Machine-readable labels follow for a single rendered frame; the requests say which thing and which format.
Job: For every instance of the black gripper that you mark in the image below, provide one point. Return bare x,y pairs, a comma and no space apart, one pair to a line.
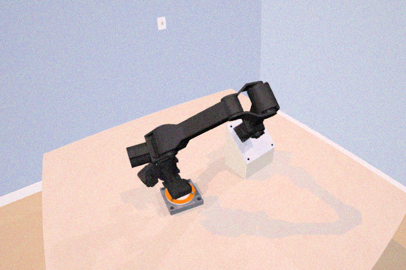
176,186

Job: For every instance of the orange round plate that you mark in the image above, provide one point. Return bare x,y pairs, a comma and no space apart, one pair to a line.
182,200

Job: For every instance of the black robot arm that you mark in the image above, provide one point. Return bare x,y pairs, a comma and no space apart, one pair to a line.
163,143

